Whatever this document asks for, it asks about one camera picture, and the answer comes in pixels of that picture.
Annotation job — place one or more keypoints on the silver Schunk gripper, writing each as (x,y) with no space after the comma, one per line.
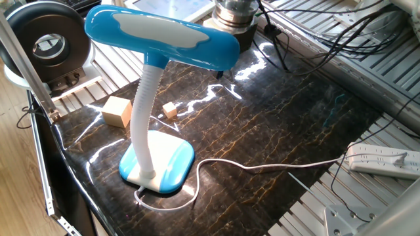
(246,36)

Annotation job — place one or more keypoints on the blue white desk lamp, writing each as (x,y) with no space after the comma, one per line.
(160,36)

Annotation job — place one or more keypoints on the small wooden cube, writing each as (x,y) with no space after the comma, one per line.
(170,110)

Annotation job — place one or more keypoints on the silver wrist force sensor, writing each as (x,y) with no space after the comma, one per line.
(234,13)

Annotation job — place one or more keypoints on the black marble pattern mat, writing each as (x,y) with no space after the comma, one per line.
(262,131)

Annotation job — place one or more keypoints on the large wooden cube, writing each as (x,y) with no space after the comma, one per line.
(116,111)

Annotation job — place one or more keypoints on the white power strip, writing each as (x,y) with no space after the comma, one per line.
(377,162)

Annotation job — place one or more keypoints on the black round fan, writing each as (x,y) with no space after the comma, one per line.
(23,36)

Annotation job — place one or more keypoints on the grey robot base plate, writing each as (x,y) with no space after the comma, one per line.
(344,219)

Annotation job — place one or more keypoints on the slanted aluminium frame post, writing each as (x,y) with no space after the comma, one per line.
(23,62)

